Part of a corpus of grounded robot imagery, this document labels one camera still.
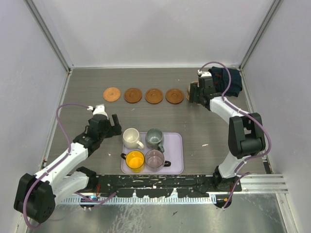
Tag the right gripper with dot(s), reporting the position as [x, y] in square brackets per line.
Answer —
[194, 89]

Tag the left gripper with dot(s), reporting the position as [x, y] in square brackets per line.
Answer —
[114, 129]

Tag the white ceramic mug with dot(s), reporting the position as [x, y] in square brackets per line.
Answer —
[131, 139]

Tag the dark wooden coaster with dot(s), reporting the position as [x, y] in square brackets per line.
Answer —
[154, 96]
[174, 96]
[132, 95]

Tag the grey-green ceramic mug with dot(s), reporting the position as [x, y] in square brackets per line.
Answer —
[154, 139]

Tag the yellow glass mug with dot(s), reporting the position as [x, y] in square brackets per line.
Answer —
[135, 160]

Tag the clear purple glass mug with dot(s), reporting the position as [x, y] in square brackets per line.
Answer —
[155, 160]

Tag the beige ceramic mug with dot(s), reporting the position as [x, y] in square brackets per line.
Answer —
[190, 85]

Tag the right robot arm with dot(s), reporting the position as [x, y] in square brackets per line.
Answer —
[245, 135]

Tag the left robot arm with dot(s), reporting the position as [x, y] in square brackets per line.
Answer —
[38, 195]

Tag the dark blue folded cloth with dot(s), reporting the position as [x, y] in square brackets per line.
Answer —
[221, 80]

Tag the lavender plastic tray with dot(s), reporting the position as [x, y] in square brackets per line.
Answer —
[173, 145]

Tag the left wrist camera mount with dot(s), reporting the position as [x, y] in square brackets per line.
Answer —
[98, 110]

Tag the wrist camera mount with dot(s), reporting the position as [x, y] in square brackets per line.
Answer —
[98, 110]
[201, 73]

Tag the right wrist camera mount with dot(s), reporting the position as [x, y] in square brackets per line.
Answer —
[201, 73]

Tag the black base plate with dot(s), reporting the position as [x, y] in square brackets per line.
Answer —
[156, 186]

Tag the white slotted cable duct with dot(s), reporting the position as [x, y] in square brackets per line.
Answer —
[173, 199]

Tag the aluminium frame rail front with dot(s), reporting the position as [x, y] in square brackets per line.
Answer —
[251, 183]

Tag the aluminium frame post right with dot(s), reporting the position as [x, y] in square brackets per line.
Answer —
[261, 30]

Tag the aluminium frame post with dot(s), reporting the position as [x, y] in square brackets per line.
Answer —
[47, 33]
[261, 30]

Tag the aluminium frame post left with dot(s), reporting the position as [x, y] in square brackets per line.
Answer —
[47, 33]

